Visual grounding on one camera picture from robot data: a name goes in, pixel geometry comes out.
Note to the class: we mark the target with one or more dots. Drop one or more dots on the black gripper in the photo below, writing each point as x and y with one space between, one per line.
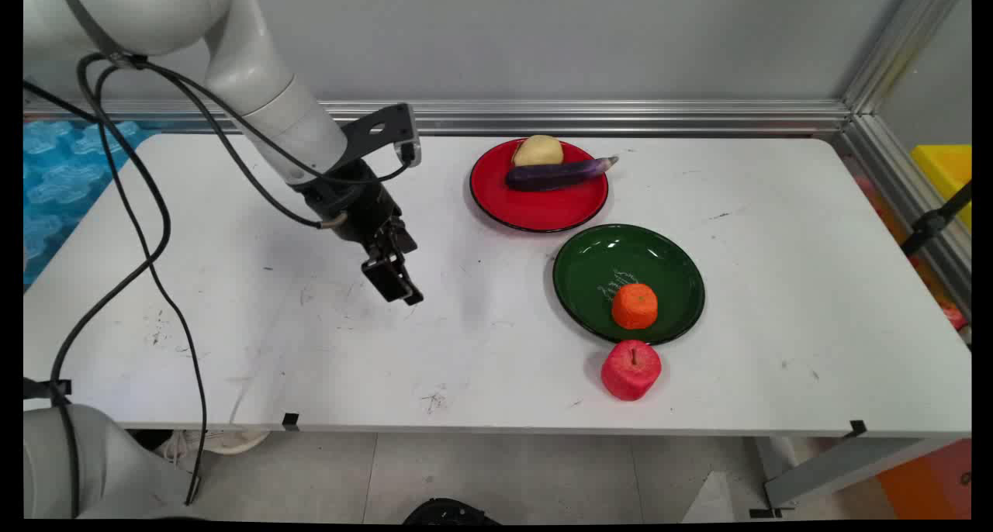
353 202

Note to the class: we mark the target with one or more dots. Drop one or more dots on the purple toy eggplant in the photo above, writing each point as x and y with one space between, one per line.
551 174

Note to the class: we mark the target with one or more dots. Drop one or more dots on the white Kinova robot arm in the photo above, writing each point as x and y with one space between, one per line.
256 67

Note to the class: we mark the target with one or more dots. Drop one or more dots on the red round plate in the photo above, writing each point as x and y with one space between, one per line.
543 206

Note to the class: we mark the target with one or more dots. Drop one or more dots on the yellow toy potato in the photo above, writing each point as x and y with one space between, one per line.
537 150

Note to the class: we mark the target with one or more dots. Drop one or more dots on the small black edge clip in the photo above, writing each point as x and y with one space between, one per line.
858 428
290 421

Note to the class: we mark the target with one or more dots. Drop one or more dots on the green round plate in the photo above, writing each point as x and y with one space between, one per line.
597 268

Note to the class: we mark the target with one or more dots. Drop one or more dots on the orange toy fruit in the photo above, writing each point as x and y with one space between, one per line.
634 307

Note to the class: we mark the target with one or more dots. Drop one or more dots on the white shoe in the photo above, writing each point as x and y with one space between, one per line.
225 440

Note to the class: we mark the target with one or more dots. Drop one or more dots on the black round floor object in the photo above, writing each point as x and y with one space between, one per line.
450 512

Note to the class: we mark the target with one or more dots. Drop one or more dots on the red toy apple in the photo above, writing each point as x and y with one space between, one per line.
630 371

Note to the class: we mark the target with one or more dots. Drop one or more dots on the blue foam mat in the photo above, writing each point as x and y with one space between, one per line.
62 175

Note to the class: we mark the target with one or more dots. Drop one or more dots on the grey table leg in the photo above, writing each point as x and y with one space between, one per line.
838 470

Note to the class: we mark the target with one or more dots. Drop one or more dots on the yellow plastic box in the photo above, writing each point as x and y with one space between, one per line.
945 167

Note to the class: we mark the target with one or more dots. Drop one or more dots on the small red object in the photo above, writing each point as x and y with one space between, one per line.
953 315

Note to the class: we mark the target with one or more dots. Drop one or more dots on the orange box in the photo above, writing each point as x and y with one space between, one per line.
931 485

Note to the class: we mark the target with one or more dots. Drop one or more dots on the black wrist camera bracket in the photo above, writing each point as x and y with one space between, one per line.
380 132

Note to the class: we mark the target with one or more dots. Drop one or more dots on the horizontal aluminium frame rail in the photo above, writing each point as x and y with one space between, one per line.
543 117

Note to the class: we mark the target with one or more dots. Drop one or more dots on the side aluminium frame rail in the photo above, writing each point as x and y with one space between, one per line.
908 198

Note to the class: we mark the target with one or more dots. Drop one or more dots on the upright aluminium frame post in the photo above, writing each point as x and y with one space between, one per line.
904 47

